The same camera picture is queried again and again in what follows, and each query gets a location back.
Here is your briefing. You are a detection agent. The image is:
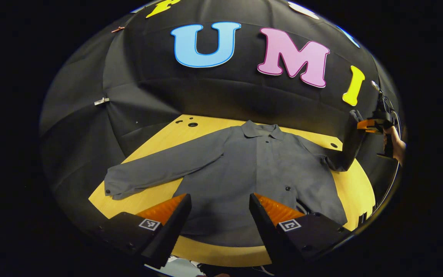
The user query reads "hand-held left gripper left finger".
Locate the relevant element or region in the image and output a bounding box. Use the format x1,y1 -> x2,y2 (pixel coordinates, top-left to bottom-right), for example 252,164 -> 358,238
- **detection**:
102,193 -> 192,270

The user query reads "black backdrop cloth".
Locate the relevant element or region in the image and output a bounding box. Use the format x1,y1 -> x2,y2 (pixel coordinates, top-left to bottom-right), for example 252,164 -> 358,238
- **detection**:
39,0 -> 403,231

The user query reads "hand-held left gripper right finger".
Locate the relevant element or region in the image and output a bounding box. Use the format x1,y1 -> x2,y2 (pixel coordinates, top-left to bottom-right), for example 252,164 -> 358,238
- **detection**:
249,193 -> 355,270

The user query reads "grey button-up shirt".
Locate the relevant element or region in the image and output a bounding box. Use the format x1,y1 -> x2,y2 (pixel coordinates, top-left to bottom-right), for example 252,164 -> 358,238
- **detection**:
104,110 -> 364,247

